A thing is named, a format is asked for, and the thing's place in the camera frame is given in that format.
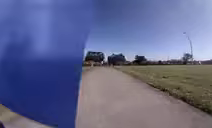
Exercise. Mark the grass field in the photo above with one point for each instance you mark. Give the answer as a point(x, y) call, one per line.
point(180, 80)

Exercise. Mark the blue sheet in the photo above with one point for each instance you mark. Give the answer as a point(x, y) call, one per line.
point(27, 50)

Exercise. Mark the street lamp pole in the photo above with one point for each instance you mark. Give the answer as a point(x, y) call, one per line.
point(191, 50)

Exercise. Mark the dark tree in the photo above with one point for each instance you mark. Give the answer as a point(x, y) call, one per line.
point(116, 59)
point(139, 59)
point(186, 57)
point(94, 56)

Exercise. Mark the grey paved path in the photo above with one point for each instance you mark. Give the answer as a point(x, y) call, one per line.
point(107, 100)

